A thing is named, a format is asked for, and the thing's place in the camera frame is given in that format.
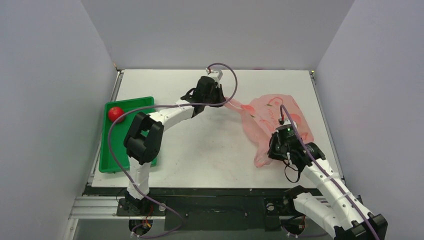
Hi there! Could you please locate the pink plastic bag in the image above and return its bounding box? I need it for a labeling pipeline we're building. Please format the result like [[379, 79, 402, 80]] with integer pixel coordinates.
[[224, 94, 314, 168]]

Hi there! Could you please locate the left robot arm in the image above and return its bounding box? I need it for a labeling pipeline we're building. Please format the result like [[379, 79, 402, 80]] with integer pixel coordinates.
[[123, 70, 226, 215]]

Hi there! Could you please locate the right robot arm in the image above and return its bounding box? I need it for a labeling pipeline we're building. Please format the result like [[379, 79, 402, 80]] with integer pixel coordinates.
[[268, 123, 388, 240]]

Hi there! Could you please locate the red fake apple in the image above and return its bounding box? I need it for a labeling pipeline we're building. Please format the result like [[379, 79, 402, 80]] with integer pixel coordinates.
[[107, 106, 126, 123]]

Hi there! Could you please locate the green plastic tray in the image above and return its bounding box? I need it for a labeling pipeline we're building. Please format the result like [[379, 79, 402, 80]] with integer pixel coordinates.
[[98, 96, 155, 173]]

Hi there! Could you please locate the black loop cable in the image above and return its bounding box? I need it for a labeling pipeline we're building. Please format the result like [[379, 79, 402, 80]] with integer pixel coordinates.
[[284, 160, 302, 184]]

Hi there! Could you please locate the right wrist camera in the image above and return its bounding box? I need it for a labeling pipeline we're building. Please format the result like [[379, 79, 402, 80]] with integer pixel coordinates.
[[278, 115, 292, 128]]

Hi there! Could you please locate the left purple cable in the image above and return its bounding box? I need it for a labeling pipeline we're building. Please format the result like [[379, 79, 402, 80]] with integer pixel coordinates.
[[107, 62, 239, 239]]

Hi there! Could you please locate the purple cable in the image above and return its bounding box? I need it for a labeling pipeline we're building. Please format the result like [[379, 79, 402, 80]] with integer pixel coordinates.
[[107, 62, 239, 239], [279, 104, 381, 240]]

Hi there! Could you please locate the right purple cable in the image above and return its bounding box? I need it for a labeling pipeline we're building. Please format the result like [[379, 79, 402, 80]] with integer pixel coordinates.
[[279, 104, 381, 240]]

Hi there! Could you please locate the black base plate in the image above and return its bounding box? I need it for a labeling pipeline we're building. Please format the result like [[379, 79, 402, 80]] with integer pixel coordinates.
[[83, 185, 301, 232]]

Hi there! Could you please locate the aluminium frame rail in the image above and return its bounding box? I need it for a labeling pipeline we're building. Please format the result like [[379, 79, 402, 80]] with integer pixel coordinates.
[[67, 195, 368, 220]]

